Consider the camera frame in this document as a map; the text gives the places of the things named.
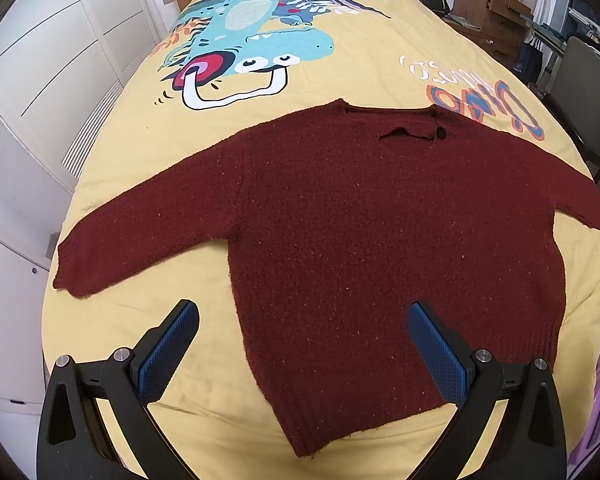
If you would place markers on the white wardrobe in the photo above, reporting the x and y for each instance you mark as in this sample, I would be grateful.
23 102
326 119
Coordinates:
63 64

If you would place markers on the brown wooden drawer cabinet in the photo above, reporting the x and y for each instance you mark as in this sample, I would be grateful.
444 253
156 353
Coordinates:
496 26

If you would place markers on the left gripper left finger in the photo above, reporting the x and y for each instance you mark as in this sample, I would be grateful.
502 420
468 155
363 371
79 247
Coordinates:
73 440

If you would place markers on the grey green chair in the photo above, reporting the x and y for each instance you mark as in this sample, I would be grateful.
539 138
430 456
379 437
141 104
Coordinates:
574 99

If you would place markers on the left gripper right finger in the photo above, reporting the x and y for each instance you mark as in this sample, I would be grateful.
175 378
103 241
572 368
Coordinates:
530 442

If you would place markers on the dark red knit sweater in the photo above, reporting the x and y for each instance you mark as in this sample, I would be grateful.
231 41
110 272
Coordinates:
337 218

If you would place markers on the yellow dinosaur print bedspread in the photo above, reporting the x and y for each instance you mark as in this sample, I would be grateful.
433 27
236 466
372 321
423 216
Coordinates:
384 53

